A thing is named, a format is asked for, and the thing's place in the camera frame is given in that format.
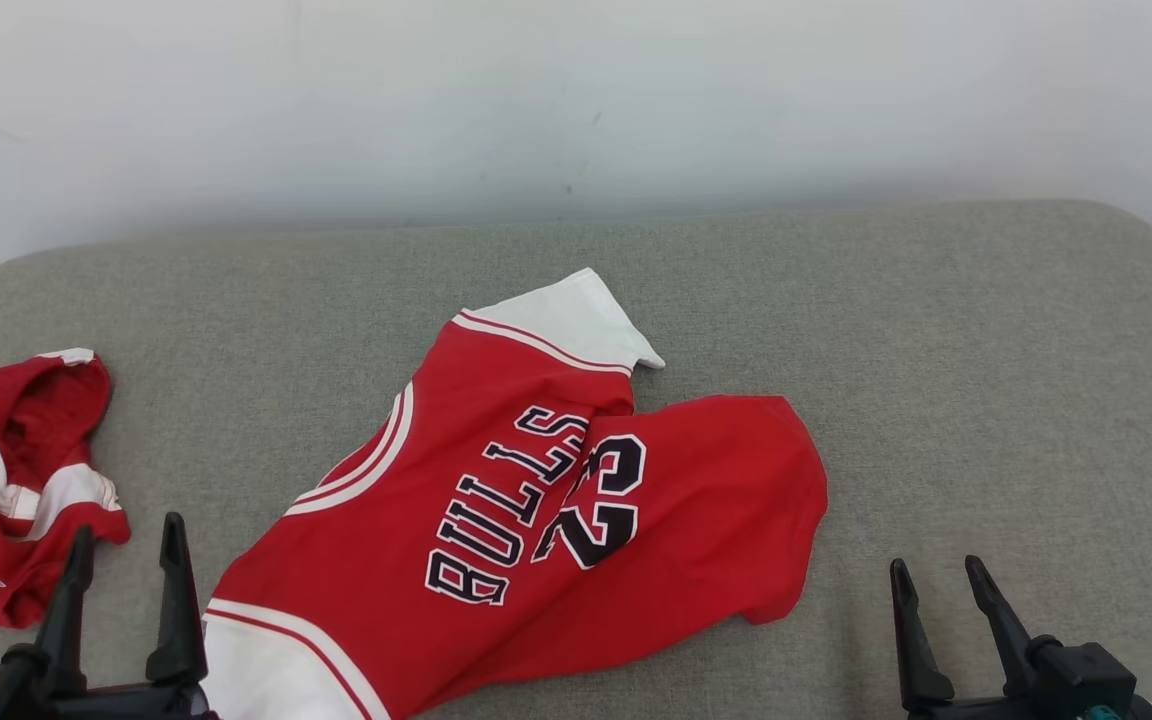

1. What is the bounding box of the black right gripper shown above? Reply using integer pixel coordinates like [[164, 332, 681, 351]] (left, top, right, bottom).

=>
[[889, 555, 1152, 720]]

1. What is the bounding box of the red Bulls basketball jersey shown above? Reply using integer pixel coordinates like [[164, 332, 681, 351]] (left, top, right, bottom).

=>
[[198, 267, 829, 720]]

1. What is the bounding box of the grey fabric sofa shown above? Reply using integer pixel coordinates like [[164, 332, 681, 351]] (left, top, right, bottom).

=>
[[0, 198, 1152, 720]]

